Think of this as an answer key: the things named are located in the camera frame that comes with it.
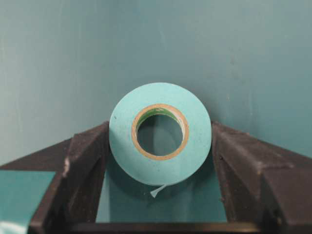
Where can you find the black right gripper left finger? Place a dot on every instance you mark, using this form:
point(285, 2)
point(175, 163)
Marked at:
point(74, 192)

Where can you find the light green tape roll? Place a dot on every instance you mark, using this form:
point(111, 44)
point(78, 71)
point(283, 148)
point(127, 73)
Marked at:
point(160, 134)

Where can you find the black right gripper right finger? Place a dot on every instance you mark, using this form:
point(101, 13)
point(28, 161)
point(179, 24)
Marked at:
point(261, 182)

